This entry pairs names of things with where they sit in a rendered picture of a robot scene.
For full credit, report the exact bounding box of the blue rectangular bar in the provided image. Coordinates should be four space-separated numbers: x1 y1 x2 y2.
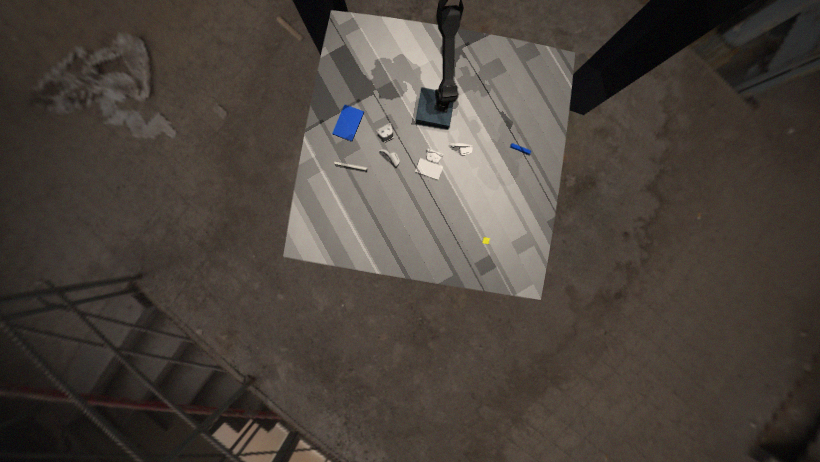
510 143 531 154

